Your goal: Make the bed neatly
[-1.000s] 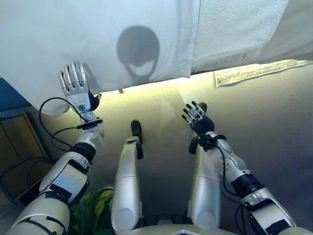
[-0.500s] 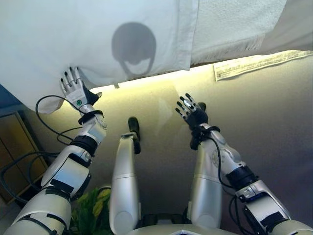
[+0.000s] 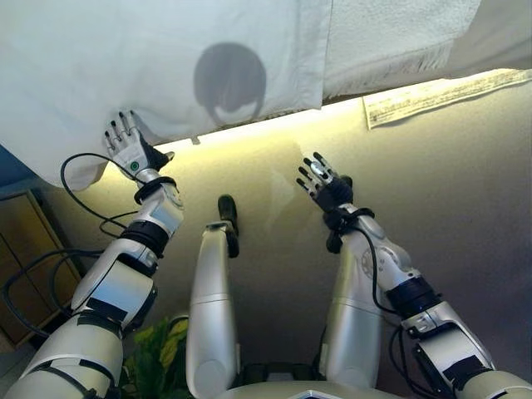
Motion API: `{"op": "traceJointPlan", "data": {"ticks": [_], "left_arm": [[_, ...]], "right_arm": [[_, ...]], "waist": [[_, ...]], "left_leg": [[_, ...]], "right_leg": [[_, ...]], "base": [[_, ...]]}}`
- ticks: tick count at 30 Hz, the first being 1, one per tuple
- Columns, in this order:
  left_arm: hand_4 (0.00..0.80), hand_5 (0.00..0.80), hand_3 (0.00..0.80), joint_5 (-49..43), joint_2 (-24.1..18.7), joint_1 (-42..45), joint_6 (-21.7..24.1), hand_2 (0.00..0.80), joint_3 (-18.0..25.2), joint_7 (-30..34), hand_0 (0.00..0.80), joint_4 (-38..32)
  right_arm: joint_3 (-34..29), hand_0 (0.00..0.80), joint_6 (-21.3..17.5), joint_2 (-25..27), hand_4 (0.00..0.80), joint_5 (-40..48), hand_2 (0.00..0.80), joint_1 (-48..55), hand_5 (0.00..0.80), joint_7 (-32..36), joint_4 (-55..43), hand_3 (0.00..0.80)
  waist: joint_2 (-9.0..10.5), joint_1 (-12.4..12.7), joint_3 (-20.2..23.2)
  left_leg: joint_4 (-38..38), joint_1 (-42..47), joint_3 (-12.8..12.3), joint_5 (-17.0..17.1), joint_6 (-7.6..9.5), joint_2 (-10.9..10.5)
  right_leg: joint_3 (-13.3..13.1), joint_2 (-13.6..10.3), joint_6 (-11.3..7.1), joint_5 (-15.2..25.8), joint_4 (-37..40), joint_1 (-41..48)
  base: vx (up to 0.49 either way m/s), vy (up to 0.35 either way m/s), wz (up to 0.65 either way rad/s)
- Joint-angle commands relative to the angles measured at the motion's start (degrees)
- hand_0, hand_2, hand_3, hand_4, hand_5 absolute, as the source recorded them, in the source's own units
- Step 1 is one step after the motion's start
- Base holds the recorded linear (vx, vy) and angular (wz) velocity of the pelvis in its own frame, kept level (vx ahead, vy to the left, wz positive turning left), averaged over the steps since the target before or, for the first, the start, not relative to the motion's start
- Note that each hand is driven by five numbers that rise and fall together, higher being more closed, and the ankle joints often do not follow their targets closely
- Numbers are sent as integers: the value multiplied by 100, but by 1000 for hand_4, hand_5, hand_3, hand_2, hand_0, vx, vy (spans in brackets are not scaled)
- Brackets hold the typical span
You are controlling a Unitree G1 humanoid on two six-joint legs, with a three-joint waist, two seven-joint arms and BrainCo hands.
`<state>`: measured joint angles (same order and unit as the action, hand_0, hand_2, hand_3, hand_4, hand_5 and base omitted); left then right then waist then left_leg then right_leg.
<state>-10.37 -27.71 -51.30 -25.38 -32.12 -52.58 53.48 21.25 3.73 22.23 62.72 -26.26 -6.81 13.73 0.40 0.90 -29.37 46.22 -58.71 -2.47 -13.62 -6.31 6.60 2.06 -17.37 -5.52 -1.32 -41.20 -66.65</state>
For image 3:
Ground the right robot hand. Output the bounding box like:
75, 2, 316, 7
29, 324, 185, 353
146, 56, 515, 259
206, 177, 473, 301
295, 151, 355, 214

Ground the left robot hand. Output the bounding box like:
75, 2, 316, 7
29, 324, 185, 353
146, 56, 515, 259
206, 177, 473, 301
103, 110, 175, 174

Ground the white duvet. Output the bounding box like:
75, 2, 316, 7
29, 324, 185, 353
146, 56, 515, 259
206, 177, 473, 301
0, 0, 334, 193

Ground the beige fringed bed blanket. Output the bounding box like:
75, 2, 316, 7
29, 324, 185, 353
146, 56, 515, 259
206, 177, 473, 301
322, 0, 532, 103

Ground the silver right robot leg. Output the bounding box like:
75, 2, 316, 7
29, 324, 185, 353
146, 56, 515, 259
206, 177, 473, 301
319, 232, 384, 390

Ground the wooden nightstand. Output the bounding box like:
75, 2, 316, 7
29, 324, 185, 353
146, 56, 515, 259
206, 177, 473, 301
0, 189, 85, 347

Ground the green potted plant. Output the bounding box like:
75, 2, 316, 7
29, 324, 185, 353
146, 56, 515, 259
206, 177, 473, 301
122, 314, 193, 399

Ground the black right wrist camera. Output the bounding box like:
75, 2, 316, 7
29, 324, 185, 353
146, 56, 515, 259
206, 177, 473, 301
325, 224, 347, 255

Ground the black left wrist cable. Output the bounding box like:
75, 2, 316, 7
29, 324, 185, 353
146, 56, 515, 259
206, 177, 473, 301
2, 152, 175, 338

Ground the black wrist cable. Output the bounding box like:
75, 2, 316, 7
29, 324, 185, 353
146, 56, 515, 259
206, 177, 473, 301
332, 207, 421, 375
2, 152, 175, 338

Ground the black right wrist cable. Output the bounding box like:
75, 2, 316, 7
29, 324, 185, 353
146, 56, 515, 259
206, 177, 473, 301
332, 207, 421, 375

